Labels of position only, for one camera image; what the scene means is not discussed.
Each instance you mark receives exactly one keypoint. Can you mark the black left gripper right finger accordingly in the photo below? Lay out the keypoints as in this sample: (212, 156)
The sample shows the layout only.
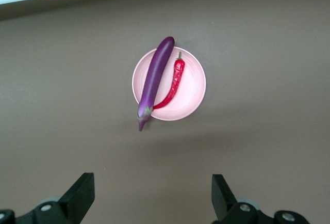
(224, 200)

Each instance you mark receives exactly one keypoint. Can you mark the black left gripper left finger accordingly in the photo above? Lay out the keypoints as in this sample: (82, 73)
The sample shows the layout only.
(77, 198)

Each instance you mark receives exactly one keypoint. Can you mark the pink plate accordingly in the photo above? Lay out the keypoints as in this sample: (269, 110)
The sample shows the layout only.
(190, 92)

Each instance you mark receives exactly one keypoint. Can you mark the purple eggplant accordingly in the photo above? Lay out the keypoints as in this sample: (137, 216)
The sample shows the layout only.
(154, 79)

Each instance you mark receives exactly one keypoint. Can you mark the brown table cover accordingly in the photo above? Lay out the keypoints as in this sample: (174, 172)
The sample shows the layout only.
(257, 105)

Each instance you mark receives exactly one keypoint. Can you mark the red chili pepper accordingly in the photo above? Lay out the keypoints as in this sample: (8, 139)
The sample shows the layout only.
(178, 77)

